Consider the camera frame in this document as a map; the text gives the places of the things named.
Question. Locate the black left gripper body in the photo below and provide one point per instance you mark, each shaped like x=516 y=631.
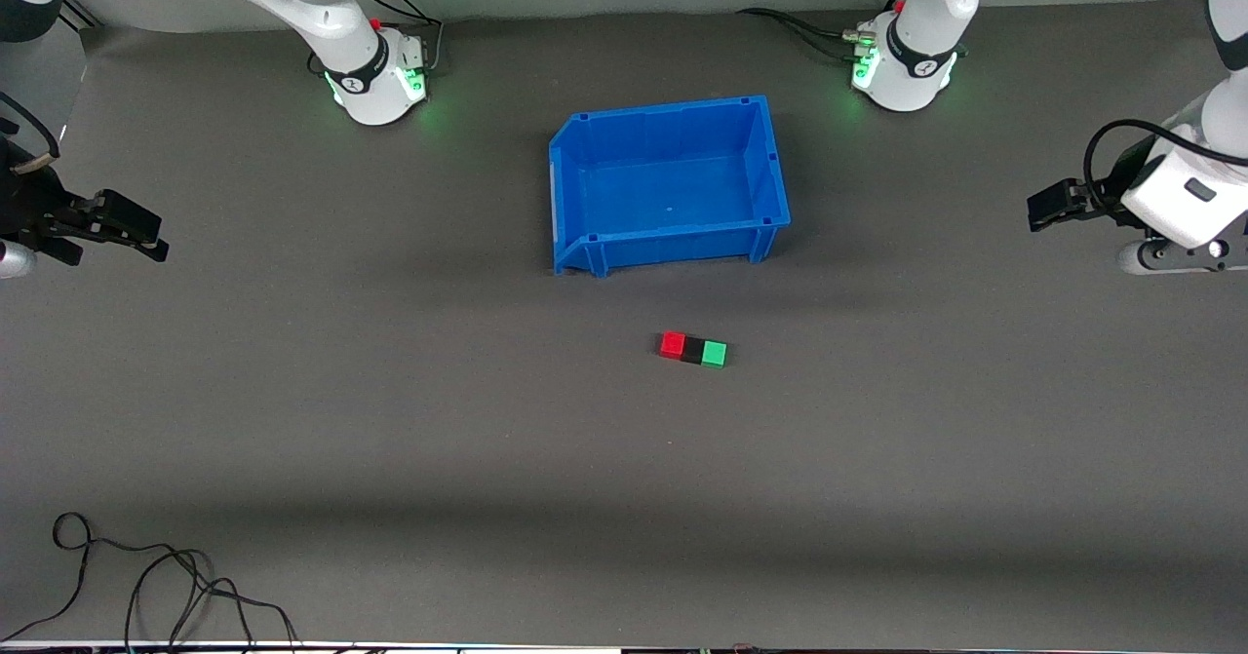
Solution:
x=1100 y=193

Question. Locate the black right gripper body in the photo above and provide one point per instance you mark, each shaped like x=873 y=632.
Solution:
x=27 y=208

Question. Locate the green cube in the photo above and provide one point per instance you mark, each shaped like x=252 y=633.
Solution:
x=715 y=353

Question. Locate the red cube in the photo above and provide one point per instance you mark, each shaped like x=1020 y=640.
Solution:
x=673 y=344

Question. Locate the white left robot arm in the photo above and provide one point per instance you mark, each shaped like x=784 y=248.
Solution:
x=926 y=20

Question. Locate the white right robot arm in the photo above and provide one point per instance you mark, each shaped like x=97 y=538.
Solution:
x=331 y=11

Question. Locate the black cube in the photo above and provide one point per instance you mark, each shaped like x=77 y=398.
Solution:
x=692 y=350

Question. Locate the blue plastic bin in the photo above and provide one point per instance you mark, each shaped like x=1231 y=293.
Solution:
x=673 y=186

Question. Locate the aluminium frame rail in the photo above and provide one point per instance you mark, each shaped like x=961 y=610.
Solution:
x=83 y=16

